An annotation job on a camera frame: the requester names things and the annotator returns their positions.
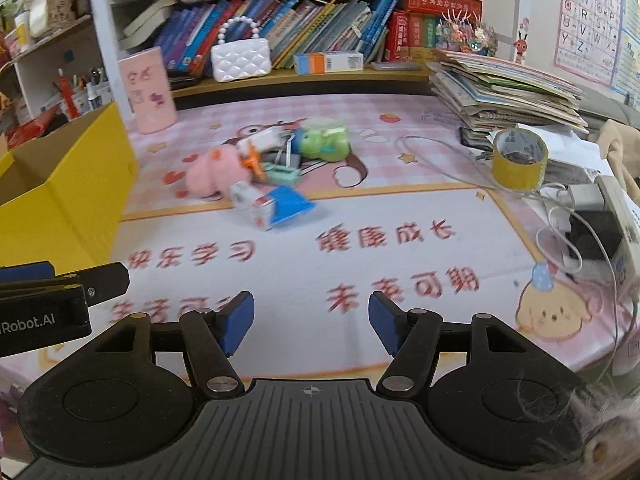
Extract yellow tape roll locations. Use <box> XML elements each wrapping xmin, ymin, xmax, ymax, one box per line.
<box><xmin>491</xmin><ymin>128</ymin><xmax>549</xmax><ymax>192</ymax></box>

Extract wooden bookshelf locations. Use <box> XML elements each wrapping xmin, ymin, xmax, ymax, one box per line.
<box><xmin>90</xmin><ymin>0</ymin><xmax>518</xmax><ymax>101</ymax></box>

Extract orange white medicine box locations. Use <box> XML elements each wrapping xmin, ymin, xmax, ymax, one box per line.
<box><xmin>293</xmin><ymin>51</ymin><xmax>365</xmax><ymax>76</ymax></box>

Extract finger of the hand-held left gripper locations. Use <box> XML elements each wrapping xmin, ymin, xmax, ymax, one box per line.
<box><xmin>0</xmin><ymin>261</ymin><xmax>56</xmax><ymax>286</ymax></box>
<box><xmin>52</xmin><ymin>262</ymin><xmax>131</xmax><ymax>306</ymax></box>

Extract white quilted purse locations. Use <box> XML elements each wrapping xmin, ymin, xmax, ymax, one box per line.
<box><xmin>211</xmin><ymin>16</ymin><xmax>273</xmax><ymax>82</ymax></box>

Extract small white red box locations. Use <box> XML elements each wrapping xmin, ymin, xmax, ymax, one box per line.
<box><xmin>230</xmin><ymin>180</ymin><xmax>276</xmax><ymax>232</ymax></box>

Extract pink plush toy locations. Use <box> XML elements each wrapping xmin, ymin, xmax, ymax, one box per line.
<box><xmin>185</xmin><ymin>147</ymin><xmax>248</xmax><ymax>200</ymax></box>

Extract alphabet wall poster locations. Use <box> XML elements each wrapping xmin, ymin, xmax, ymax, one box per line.
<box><xmin>552</xmin><ymin>0</ymin><xmax>626</xmax><ymax>86</ymax></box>

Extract white charger plug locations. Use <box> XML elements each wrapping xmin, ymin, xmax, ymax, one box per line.
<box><xmin>237</xmin><ymin>127</ymin><xmax>283</xmax><ymax>153</ymax></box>

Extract red foil decorations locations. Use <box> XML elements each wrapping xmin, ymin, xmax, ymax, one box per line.
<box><xmin>5</xmin><ymin>105</ymin><xmax>66</xmax><ymax>147</ymax></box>

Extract red dictionaries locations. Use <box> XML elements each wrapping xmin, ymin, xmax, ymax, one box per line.
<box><xmin>385</xmin><ymin>0</ymin><xmax>483</xmax><ymax>64</ymax></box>

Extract red white doll figure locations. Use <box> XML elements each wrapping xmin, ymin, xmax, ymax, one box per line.
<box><xmin>56</xmin><ymin>67</ymin><xmax>77</xmax><ymax>121</ymax></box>

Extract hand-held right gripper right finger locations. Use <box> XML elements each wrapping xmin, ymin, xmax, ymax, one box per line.
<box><xmin>368</xmin><ymin>290</ymin><xmax>531</xmax><ymax>396</ymax></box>

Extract beige cloth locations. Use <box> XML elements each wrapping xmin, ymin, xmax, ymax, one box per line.
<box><xmin>597</xmin><ymin>119</ymin><xmax>640</xmax><ymax>186</ymax></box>

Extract white cable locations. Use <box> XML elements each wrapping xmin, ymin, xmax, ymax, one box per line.
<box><xmin>395</xmin><ymin>135</ymin><xmax>640</xmax><ymax>386</ymax></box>

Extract white power strip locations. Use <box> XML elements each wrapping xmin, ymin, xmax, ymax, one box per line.
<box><xmin>595</xmin><ymin>175</ymin><xmax>640</xmax><ymax>306</ymax></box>

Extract row of blue books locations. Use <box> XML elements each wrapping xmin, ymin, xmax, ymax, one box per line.
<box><xmin>150</xmin><ymin>0</ymin><xmax>401</xmax><ymax>73</ymax></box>

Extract fluffy grey sleeve cuff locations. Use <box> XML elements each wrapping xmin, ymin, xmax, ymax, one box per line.
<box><xmin>515</xmin><ymin>370</ymin><xmax>640</xmax><ymax>480</ymax></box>

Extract white cubby shelf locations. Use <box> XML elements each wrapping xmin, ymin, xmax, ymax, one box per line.
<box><xmin>12</xmin><ymin>15</ymin><xmax>108</xmax><ymax>123</ymax></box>

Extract black power adapter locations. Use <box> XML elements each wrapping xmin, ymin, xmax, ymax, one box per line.
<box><xmin>570</xmin><ymin>210</ymin><xmax>623</xmax><ymax>263</ymax></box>

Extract grey charger plug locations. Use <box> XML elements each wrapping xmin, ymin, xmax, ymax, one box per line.
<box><xmin>567</xmin><ymin>182</ymin><xmax>608</xmax><ymax>211</ymax></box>

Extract stack of booklets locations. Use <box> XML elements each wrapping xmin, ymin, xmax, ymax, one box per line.
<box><xmin>429</xmin><ymin>50</ymin><xmax>591</xmax><ymax>136</ymax></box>

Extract deer wall sticker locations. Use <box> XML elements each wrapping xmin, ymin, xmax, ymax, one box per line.
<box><xmin>512</xmin><ymin>17</ymin><xmax>534</xmax><ymax>64</ymax></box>

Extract white papers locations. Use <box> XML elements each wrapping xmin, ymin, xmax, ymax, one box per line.
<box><xmin>540</xmin><ymin>129</ymin><xmax>607</xmax><ymax>186</ymax></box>

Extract cream wrapped package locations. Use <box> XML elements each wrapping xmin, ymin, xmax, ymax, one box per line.
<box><xmin>27</xmin><ymin>0</ymin><xmax>71</xmax><ymax>37</ymax></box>

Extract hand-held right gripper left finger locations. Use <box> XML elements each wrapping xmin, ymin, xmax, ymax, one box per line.
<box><xmin>92</xmin><ymin>290</ymin><xmax>256</xmax><ymax>396</ymax></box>

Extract pink printed container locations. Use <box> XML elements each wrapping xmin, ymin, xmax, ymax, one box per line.
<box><xmin>118</xmin><ymin>46</ymin><xmax>177</xmax><ymax>135</ymax></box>

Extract yellow cardboard box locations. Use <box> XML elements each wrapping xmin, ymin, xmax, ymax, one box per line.
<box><xmin>0</xmin><ymin>101</ymin><xmax>141</xmax><ymax>273</ymax></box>

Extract pen holder with pens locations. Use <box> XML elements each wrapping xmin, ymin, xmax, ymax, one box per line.
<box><xmin>82</xmin><ymin>66</ymin><xmax>111</xmax><ymax>111</ymax></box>

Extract blue packet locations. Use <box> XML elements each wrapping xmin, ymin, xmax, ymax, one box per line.
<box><xmin>267</xmin><ymin>186</ymin><xmax>317</xmax><ymax>228</ymax></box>

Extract blue wall poster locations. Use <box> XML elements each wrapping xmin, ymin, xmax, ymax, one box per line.
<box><xmin>612</xmin><ymin>0</ymin><xmax>640</xmax><ymax>106</ymax></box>

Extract teal plastic clip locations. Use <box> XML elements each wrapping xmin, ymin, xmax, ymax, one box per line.
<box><xmin>262</xmin><ymin>160</ymin><xmax>301</xmax><ymax>187</ymax></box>

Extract ornate decorative crown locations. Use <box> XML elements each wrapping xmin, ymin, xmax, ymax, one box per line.
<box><xmin>435</xmin><ymin>7</ymin><xmax>498</xmax><ymax>57</ymax></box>

